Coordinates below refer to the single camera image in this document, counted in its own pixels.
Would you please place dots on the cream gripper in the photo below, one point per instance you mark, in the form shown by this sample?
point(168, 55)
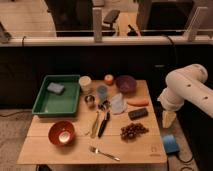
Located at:
point(168, 118)

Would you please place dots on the dark red grape bunch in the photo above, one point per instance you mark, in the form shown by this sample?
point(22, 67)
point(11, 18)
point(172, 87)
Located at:
point(132, 131)

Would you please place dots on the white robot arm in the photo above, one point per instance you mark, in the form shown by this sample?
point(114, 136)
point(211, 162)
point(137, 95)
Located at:
point(185, 84)

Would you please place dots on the purple bowl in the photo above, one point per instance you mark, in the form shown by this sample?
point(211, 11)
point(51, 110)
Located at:
point(126, 84)

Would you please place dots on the red bowl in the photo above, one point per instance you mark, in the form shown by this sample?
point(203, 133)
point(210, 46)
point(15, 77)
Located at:
point(61, 133)

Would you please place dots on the blue tape roll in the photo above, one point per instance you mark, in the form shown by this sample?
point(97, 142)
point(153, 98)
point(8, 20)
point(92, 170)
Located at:
point(170, 144)

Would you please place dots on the black rectangular block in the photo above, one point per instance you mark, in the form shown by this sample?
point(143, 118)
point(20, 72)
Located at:
point(135, 114)

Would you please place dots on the orange carrot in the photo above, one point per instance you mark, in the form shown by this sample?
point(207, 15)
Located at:
point(138, 102)

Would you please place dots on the wooden table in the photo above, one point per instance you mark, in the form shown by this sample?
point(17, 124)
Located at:
point(107, 149)

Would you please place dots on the orange apple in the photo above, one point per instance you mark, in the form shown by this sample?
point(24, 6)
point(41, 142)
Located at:
point(108, 79)

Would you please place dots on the blue cup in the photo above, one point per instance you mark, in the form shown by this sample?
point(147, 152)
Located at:
point(102, 92)

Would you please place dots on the silver fork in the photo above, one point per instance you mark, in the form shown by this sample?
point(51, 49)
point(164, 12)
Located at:
point(97, 151)

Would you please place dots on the small metal cup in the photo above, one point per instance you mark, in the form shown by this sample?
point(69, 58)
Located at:
point(90, 101)

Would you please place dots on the white cup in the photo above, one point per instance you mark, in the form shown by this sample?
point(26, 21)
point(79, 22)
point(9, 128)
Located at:
point(85, 84)

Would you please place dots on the green plastic tray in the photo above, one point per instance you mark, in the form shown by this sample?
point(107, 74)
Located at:
point(65, 104)

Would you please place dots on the blue sponge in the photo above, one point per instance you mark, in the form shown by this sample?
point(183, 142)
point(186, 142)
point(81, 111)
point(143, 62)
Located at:
point(55, 88)

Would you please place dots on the office chair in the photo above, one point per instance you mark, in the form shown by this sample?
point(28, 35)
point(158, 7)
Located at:
point(110, 19)

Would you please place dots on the black handled utensil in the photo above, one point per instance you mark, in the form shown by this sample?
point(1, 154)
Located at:
point(105, 108)

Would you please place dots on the olive handled utensil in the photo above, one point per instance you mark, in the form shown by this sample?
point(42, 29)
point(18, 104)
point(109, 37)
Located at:
point(94, 126)

